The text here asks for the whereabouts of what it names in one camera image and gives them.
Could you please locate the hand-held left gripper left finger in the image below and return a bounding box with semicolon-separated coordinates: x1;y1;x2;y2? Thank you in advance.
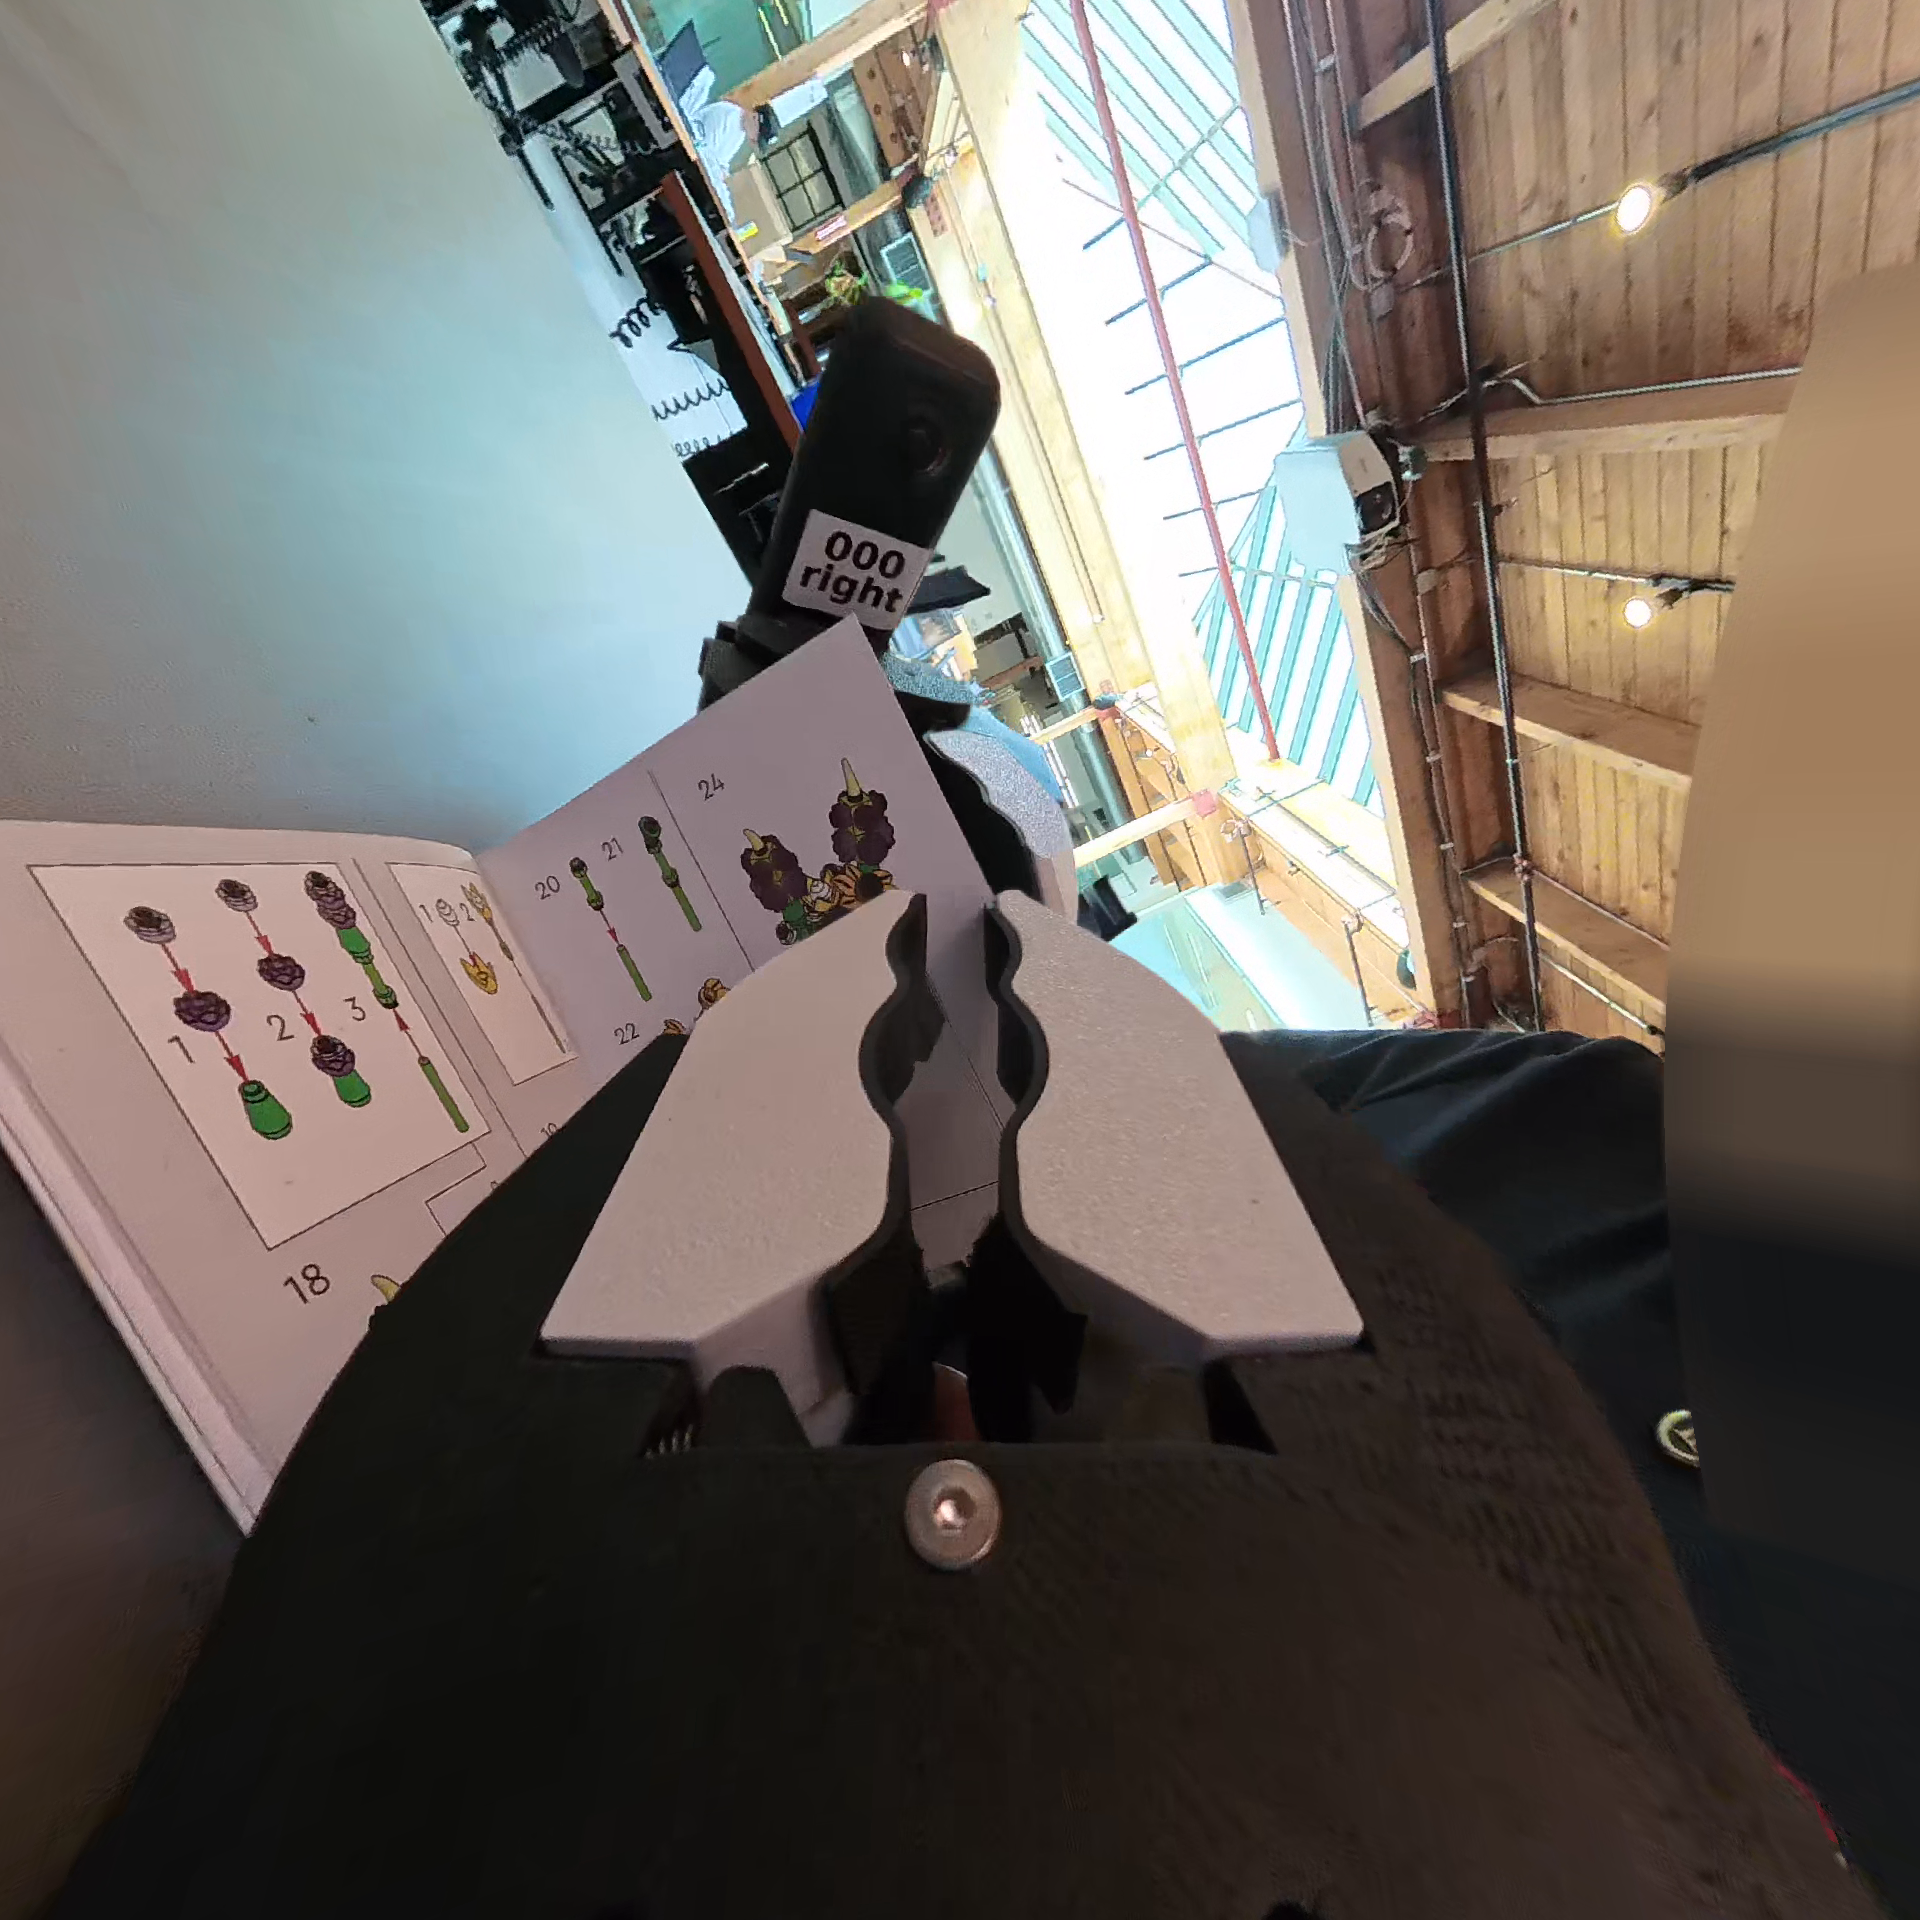
542;891;938;1443

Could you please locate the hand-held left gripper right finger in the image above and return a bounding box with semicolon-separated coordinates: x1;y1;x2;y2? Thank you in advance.
966;891;1366;1443

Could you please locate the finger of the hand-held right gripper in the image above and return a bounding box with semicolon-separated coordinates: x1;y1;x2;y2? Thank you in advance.
926;716;1087;927

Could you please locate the lego instruction booklet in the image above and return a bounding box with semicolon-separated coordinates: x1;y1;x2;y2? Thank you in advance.
0;616;1021;1531

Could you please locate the row of office desks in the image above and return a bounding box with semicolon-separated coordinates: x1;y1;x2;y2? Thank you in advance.
420;0;903;571

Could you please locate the person's dark printed sweatshirt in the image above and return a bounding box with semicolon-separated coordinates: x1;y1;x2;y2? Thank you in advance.
1231;1031;1920;1801

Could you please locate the white ceiling projector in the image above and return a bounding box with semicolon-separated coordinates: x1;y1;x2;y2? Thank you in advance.
1322;431;1413;542

